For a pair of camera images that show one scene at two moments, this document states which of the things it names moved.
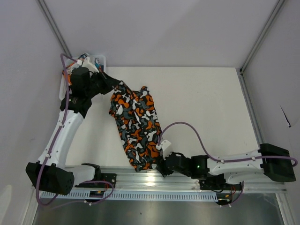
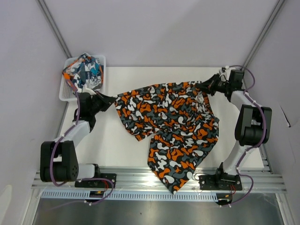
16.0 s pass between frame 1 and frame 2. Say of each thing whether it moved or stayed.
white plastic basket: stayed
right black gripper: moved
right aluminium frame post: stayed
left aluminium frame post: stayed
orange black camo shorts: moved
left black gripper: moved
